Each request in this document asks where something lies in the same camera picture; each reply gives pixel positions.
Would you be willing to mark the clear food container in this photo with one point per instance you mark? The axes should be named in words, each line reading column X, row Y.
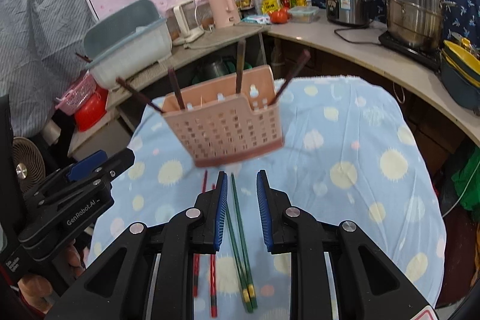
column 306, row 14

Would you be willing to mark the yellow label container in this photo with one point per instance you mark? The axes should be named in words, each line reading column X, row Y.
column 264, row 7

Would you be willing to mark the large steel steamer pot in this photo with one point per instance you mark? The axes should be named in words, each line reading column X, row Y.
column 417, row 23

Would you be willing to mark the green white ceramic spoon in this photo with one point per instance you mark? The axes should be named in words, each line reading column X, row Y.
column 254, row 93

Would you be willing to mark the green chopstick right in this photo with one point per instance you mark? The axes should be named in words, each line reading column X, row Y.
column 245, row 256

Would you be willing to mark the white teal dish rack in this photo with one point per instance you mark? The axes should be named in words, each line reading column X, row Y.
column 127, row 42

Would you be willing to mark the red chopstick right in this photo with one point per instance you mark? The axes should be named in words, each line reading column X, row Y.
column 213, row 295

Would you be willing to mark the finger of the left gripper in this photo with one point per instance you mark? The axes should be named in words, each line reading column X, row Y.
column 112, row 168
column 72, row 173

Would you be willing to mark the red chopstick left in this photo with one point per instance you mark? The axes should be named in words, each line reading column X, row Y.
column 196, row 257

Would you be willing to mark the green plastic bag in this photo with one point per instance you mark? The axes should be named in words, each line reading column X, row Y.
column 467, row 185

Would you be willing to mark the dark maroon chopstick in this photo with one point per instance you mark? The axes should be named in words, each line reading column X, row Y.
column 139, row 96
column 176, row 88

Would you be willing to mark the red chopstick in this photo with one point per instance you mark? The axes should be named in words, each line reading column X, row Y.
column 213, row 295
column 196, row 257

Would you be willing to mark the pink perforated utensil holder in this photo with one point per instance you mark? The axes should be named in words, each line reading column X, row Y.
column 220, row 127

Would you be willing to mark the brown chopstick gold band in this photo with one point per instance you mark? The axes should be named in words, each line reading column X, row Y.
column 241, row 50

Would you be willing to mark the black induction cooker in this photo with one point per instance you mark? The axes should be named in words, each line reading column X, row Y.
column 426, row 58

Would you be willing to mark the white small appliance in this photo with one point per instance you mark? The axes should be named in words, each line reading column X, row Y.
column 185, row 14

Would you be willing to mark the green chopstick left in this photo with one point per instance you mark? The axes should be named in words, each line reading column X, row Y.
column 243, row 284

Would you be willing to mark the steel rice cooker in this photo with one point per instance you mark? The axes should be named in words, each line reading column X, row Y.
column 354, row 13

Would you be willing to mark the red plastic basin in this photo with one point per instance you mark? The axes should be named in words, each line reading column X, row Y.
column 92, row 111

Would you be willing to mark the pink electric kettle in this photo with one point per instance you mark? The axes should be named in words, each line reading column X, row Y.
column 224, row 12

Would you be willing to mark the dark purple chopstick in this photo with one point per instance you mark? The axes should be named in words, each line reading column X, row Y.
column 303, row 59

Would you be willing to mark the red tomato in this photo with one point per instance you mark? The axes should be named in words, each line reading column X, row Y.
column 280, row 16

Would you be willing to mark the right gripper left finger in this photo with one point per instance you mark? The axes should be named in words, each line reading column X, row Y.
column 147, row 272

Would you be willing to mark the green chopstick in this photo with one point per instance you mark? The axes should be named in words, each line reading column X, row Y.
column 245, row 256
column 243, row 284

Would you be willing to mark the blue dotted tablecloth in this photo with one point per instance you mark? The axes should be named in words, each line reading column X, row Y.
column 347, row 155

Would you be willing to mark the round electric fan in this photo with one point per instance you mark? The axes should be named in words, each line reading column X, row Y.
column 29, row 163

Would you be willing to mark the person's left hand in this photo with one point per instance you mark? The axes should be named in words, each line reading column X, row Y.
column 35, row 289

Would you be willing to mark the yellow green stacked bowls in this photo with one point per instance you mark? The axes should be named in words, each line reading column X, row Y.
column 459, row 73

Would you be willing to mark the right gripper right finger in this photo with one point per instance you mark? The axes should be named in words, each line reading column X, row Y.
column 337, row 272

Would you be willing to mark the pink plastic basket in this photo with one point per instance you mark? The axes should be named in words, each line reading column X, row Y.
column 77, row 94

